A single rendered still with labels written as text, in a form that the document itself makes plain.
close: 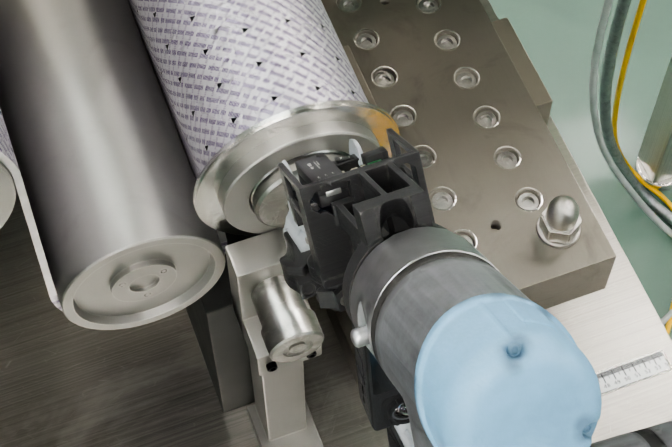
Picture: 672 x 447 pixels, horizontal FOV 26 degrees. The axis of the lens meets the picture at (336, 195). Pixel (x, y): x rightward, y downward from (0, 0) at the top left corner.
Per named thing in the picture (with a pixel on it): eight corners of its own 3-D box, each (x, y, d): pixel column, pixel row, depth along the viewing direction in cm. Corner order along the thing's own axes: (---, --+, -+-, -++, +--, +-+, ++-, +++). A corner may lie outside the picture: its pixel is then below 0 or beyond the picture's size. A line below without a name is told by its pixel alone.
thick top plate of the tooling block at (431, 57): (434, 348, 123) (438, 317, 117) (276, -5, 142) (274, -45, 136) (605, 288, 125) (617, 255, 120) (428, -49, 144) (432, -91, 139)
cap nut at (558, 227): (547, 254, 120) (554, 227, 117) (529, 218, 122) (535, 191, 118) (587, 240, 121) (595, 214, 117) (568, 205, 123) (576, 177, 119)
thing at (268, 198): (255, 240, 100) (257, 182, 94) (245, 217, 101) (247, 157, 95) (356, 211, 102) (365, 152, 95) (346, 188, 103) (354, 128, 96)
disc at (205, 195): (201, 258, 104) (187, 145, 91) (199, 252, 104) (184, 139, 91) (394, 197, 106) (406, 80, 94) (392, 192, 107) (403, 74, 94)
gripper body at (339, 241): (392, 123, 86) (463, 181, 74) (422, 253, 89) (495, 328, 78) (269, 162, 84) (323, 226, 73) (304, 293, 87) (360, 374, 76)
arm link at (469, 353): (460, 540, 62) (427, 364, 59) (384, 427, 72) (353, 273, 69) (627, 484, 64) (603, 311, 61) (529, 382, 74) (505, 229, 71)
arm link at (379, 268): (526, 363, 74) (376, 416, 72) (493, 329, 78) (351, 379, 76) (499, 230, 71) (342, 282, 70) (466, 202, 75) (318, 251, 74)
